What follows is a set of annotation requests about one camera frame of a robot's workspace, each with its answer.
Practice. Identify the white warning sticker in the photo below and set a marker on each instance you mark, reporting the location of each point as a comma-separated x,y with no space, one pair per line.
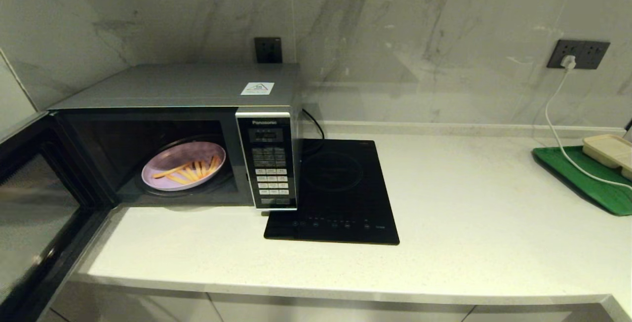
256,88

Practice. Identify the beige lunch box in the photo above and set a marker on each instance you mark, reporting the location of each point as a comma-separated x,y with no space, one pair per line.
608,149

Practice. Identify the black induction cooktop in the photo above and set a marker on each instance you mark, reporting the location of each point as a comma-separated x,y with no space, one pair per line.
345,188

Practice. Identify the black glass microwave door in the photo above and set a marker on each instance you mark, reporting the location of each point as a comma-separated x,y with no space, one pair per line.
39,203

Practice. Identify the white power plug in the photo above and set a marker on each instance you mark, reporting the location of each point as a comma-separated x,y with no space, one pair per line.
569,61

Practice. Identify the purple plastic plate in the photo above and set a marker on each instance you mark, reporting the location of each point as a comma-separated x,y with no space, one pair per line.
173,154

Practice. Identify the wide black wall socket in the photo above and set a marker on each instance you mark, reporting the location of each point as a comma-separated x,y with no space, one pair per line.
592,54

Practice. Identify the green plastic tray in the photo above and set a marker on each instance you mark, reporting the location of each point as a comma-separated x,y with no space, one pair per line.
592,188

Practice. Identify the silver Panasonic microwave oven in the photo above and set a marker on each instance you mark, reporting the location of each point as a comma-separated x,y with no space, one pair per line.
173,85

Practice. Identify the small black wall socket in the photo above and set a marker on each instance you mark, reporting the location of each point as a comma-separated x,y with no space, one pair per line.
268,50

